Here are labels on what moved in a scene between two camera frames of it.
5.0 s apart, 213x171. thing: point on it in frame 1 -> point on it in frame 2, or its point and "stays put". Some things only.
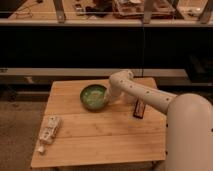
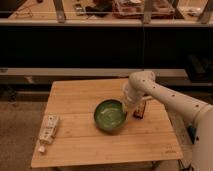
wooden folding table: x=95 y=137 stays put
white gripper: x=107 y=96 -> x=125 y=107
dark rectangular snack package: x=139 y=109 stays put
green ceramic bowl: x=94 y=97 -> x=110 y=115
